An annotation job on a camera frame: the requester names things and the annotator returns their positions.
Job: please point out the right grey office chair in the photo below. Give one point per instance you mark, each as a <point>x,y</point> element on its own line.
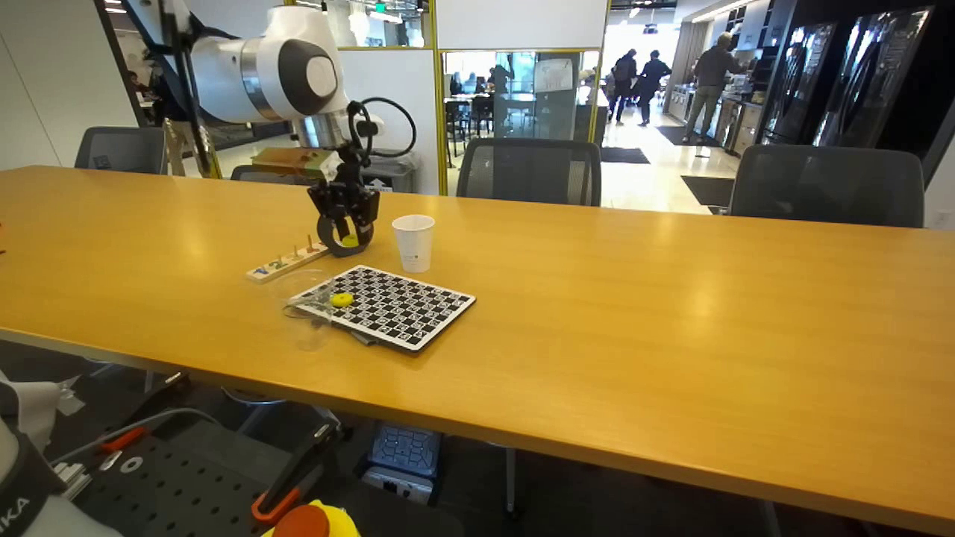
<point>831,184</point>

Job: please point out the white marker strip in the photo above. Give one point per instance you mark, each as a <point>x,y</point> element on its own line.
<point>284,264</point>

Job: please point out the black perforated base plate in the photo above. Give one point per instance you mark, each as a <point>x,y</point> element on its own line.
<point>196,481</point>

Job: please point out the round yellow block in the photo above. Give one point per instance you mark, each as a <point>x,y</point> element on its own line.
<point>343,299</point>

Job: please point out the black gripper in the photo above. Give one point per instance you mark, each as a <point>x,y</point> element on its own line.
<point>344,200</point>

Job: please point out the left grey office chair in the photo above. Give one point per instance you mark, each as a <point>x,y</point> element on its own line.
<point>134,151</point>

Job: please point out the checkered marker calibration board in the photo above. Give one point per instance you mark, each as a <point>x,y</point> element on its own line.
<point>392,308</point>

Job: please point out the blue box under table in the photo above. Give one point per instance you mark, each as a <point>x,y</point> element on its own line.
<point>405,464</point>

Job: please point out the middle grey office chair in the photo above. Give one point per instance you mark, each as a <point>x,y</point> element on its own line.
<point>538,170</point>

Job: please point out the orange handled clamp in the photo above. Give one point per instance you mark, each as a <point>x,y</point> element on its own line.
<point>290,484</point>

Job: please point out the grey office chair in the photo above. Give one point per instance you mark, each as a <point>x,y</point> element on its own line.
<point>831,184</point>
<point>134,151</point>
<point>538,170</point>

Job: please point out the white paper cup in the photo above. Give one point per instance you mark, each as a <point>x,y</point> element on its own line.
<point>414,239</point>

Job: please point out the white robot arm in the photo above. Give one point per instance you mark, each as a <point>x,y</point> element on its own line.
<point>280,75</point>

